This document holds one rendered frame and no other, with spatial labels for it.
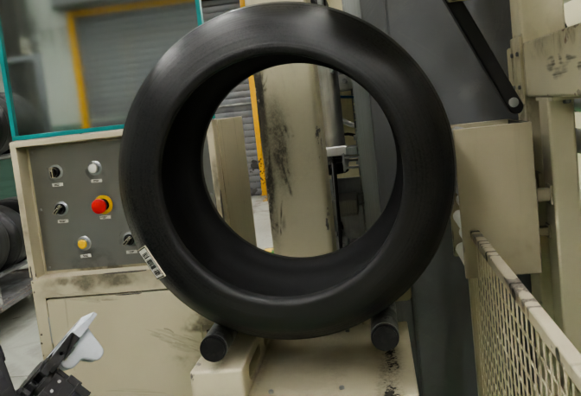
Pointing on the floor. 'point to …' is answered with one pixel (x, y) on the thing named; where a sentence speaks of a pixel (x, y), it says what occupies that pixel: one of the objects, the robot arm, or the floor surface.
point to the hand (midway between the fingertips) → (86, 316)
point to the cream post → (291, 126)
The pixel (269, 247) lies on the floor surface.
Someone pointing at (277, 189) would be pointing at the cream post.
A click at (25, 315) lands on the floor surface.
